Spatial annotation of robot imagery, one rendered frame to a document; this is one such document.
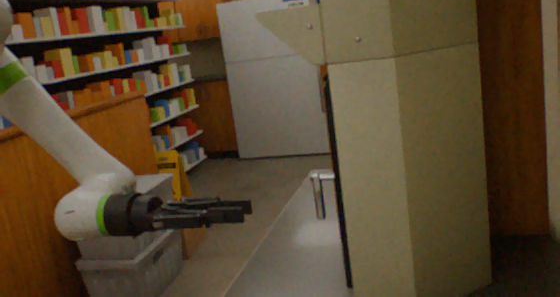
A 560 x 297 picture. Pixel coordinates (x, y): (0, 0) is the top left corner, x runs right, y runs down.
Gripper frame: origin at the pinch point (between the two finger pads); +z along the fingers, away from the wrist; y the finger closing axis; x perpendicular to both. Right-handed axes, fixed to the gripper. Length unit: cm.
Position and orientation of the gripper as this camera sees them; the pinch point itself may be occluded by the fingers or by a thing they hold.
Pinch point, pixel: (231, 211)
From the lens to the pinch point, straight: 107.5
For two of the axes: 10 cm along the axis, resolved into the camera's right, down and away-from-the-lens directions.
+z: 9.6, -0.7, -2.8
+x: 1.3, 9.7, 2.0
